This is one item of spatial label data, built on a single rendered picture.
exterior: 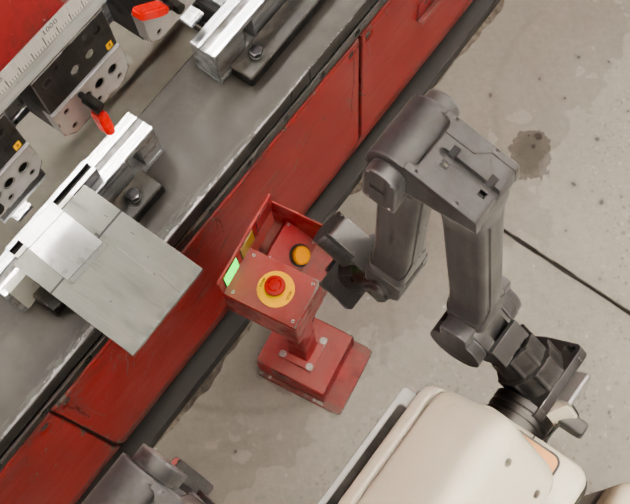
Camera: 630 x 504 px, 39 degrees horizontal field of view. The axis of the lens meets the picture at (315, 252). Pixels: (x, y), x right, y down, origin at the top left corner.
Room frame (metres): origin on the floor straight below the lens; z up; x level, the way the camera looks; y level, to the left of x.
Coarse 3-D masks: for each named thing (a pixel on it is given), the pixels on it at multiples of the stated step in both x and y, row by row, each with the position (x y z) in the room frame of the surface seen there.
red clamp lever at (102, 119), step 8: (80, 96) 0.70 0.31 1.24; (88, 96) 0.70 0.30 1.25; (88, 104) 0.68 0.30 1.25; (96, 104) 0.68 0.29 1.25; (96, 112) 0.67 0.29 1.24; (104, 112) 0.69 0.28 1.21; (96, 120) 0.68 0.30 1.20; (104, 120) 0.68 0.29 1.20; (104, 128) 0.68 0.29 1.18; (112, 128) 0.68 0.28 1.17
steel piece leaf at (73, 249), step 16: (64, 224) 0.61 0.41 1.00; (80, 224) 0.60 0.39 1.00; (48, 240) 0.58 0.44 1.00; (64, 240) 0.58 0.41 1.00; (80, 240) 0.58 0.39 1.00; (96, 240) 0.57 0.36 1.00; (48, 256) 0.55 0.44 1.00; (64, 256) 0.55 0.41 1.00; (80, 256) 0.55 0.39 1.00; (96, 256) 0.54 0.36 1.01; (64, 272) 0.52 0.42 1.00; (80, 272) 0.52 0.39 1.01
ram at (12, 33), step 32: (0, 0) 0.69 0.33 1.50; (32, 0) 0.72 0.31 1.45; (64, 0) 0.75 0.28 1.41; (96, 0) 0.78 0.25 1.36; (0, 32) 0.68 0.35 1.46; (32, 32) 0.70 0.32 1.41; (64, 32) 0.73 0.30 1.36; (0, 64) 0.66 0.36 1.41; (32, 64) 0.68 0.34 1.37; (0, 96) 0.64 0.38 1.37
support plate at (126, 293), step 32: (96, 224) 0.60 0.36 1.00; (128, 224) 0.59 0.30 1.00; (32, 256) 0.56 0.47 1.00; (128, 256) 0.54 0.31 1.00; (160, 256) 0.53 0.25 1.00; (64, 288) 0.50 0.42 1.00; (96, 288) 0.49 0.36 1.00; (128, 288) 0.48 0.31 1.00; (160, 288) 0.47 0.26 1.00; (96, 320) 0.43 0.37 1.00; (128, 320) 0.43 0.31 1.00; (160, 320) 0.42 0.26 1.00; (128, 352) 0.37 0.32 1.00
